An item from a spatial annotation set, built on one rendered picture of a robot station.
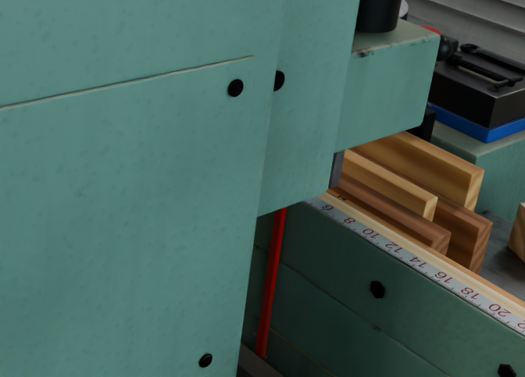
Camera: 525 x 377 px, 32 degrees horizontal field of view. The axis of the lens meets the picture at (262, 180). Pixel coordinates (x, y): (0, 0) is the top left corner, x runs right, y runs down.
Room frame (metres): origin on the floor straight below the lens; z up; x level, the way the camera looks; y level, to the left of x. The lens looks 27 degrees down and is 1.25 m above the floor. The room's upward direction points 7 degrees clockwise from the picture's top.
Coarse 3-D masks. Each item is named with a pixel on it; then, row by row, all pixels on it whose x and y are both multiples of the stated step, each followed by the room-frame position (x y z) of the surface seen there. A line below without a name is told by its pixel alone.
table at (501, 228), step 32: (512, 224) 0.66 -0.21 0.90; (256, 256) 0.57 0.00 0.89; (512, 256) 0.60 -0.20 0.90; (256, 288) 0.57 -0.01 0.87; (288, 288) 0.54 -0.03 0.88; (320, 288) 0.53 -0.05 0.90; (512, 288) 0.56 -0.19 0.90; (288, 320) 0.54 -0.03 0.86; (320, 320) 0.52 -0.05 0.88; (352, 320) 0.50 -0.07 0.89; (320, 352) 0.52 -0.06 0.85; (352, 352) 0.50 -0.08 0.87; (384, 352) 0.48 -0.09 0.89
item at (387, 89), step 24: (408, 24) 0.61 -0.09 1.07; (360, 48) 0.54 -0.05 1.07; (384, 48) 0.56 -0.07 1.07; (408, 48) 0.57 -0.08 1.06; (432, 48) 0.59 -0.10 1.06; (360, 72) 0.54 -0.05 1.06; (384, 72) 0.56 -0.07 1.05; (408, 72) 0.58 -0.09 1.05; (432, 72) 0.60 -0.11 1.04; (360, 96) 0.54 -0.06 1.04; (384, 96) 0.56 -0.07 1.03; (408, 96) 0.58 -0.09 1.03; (360, 120) 0.55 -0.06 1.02; (384, 120) 0.56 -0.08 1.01; (408, 120) 0.58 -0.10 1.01; (336, 144) 0.53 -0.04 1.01
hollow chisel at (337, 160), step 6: (336, 156) 0.58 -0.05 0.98; (342, 156) 0.59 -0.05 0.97; (336, 162) 0.58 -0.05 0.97; (342, 162) 0.59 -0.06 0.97; (336, 168) 0.58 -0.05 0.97; (330, 174) 0.58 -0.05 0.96; (336, 174) 0.58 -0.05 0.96; (330, 180) 0.58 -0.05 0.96; (336, 180) 0.58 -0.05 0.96; (330, 186) 0.58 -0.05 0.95; (336, 186) 0.59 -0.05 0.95
